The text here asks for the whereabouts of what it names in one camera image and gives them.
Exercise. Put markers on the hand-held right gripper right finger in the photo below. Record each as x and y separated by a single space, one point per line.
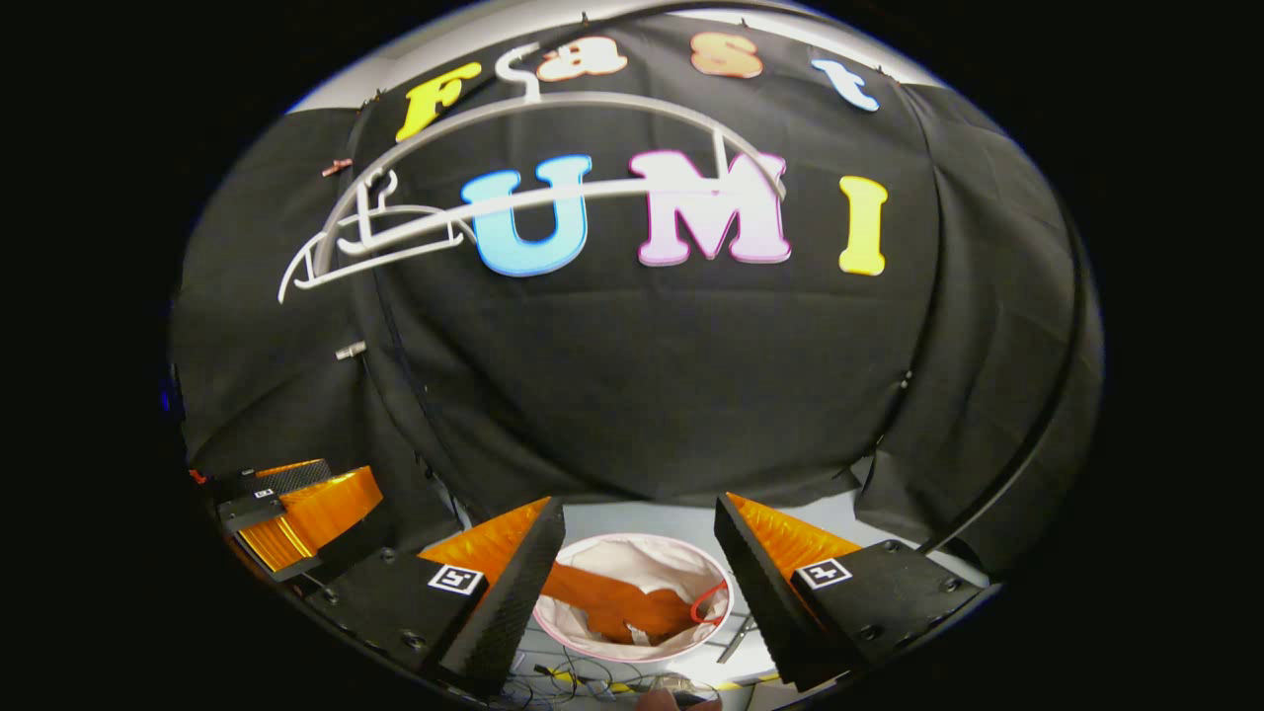
760 607

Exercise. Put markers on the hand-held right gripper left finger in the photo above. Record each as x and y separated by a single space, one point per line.
509 612

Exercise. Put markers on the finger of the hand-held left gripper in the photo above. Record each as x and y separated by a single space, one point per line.
296 477
252 511

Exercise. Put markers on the pink white laundry hamper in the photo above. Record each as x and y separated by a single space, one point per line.
652 558

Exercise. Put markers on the black metal clothes rack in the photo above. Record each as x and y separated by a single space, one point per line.
987 494

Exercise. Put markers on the white plastic clothes hanger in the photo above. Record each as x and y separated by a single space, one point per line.
367 222
592 97

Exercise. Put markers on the silver backdrop clip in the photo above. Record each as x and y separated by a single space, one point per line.
351 351

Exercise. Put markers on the black backdrop cloth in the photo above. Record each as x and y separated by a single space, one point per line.
642 375

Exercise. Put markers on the red backdrop clip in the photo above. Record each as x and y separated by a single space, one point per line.
337 167

